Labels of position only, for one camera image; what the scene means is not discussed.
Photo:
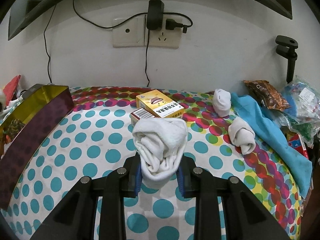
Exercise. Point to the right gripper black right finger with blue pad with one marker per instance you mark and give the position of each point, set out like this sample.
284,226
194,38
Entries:
225,208

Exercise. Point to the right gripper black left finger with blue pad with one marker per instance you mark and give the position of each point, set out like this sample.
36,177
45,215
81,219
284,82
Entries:
74,216

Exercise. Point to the yellow grey rope ball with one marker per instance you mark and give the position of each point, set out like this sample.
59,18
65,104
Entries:
14,128

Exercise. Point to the large white sock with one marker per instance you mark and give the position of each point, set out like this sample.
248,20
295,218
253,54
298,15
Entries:
160,142

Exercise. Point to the blue cloth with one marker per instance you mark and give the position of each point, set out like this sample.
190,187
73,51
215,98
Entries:
300,167

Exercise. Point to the white rolled sock near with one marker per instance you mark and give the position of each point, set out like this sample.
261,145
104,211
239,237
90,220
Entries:
241,135

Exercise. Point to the polka dot bed sheet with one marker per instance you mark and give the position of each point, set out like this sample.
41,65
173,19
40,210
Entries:
95,139

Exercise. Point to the clear plastic bag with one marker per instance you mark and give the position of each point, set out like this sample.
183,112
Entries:
302,116

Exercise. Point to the gold cardboard box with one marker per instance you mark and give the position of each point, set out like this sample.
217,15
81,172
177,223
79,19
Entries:
40,112

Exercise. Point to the white rolled sock far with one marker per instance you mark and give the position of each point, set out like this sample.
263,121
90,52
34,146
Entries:
221,102

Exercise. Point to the red white small box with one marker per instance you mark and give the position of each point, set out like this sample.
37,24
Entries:
138,114

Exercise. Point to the brown snack packet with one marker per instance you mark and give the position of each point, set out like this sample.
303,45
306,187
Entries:
267,94

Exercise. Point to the black flat device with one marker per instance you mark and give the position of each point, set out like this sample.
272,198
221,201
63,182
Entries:
31,90

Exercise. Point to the yellow medicine box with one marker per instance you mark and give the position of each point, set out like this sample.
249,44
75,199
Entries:
160,105

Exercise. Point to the red paper bag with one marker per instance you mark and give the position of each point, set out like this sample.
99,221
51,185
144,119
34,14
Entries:
10,88

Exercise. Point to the black power adapter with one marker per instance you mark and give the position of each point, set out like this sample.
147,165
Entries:
154,17

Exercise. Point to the black clamp mount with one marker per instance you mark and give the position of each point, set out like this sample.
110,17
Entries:
286,47

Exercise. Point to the white wall socket plate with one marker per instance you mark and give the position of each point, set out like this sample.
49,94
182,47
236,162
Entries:
134,33

